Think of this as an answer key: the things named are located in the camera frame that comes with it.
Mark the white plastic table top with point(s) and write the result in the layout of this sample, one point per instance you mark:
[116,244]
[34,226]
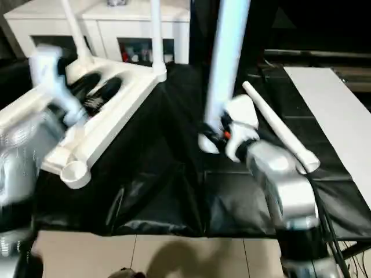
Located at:
[116,110]

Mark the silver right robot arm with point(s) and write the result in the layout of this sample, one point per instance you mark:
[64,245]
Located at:
[284,179]

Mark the small grey object on cabinet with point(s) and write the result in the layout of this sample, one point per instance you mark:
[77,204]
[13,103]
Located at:
[116,2]

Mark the black work mat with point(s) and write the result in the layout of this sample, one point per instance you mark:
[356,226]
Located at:
[159,188]

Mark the white flat board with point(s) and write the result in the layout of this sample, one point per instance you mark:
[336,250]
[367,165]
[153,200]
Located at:
[327,110]

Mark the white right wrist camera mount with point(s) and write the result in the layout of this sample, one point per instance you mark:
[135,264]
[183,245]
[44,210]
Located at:
[242,116]

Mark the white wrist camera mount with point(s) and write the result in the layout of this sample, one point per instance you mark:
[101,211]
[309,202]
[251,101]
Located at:
[242,116]
[52,75]

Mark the white plastic table leg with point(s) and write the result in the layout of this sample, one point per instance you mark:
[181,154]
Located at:
[226,58]
[281,127]
[76,32]
[158,34]

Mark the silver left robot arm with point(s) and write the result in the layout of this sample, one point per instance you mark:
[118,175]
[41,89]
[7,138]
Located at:
[26,162]

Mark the black metal stand leg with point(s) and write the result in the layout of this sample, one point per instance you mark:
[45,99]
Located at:
[356,249]

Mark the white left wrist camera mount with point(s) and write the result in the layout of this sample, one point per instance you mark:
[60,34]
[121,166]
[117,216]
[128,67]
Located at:
[52,75]

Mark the white cabinet with glass doors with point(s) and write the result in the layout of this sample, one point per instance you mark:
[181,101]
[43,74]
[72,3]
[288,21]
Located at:
[116,23]

